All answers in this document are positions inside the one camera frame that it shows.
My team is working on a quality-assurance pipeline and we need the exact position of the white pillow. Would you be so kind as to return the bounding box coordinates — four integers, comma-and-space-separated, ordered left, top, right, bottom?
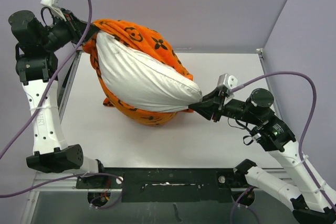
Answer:
96, 31, 203, 113

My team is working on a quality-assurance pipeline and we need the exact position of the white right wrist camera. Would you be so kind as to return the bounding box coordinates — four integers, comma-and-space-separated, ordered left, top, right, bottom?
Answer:
217, 73, 238, 92

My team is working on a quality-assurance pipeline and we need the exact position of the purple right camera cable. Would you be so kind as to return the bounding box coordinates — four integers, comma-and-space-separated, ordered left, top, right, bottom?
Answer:
228, 71, 336, 224

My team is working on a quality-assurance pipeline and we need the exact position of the purple camera cable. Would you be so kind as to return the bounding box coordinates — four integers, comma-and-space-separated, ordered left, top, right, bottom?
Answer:
228, 71, 336, 224
0, 0, 124, 210

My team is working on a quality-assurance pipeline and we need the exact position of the orange patterned plush pillowcase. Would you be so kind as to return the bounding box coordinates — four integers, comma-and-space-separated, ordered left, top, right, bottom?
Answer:
82, 19, 202, 126

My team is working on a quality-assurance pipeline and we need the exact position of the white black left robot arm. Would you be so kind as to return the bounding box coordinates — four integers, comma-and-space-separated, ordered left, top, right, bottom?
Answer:
8, 8, 107, 188

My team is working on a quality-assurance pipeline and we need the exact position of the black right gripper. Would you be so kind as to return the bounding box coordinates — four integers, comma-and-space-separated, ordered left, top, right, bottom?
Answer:
189, 86, 260, 125

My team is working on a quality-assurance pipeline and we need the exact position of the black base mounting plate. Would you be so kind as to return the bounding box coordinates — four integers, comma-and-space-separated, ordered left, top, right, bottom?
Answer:
76, 167, 249, 203

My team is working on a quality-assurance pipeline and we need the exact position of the aluminium frame rail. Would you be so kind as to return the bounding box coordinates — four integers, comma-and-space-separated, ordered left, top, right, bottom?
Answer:
20, 172, 77, 224

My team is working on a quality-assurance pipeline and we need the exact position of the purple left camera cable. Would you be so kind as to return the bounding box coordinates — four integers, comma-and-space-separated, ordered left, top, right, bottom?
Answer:
0, 0, 124, 210

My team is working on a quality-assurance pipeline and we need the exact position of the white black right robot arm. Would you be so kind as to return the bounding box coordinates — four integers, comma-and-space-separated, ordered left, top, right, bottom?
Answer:
189, 88, 335, 223

